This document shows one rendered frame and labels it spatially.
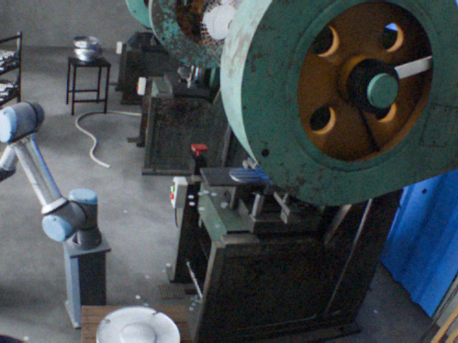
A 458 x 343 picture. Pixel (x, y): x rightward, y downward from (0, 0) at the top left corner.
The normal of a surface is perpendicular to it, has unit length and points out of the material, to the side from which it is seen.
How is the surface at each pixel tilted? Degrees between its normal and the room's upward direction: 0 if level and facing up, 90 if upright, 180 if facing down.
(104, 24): 90
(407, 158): 90
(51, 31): 90
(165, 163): 90
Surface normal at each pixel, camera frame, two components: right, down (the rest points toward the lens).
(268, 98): 0.30, 0.46
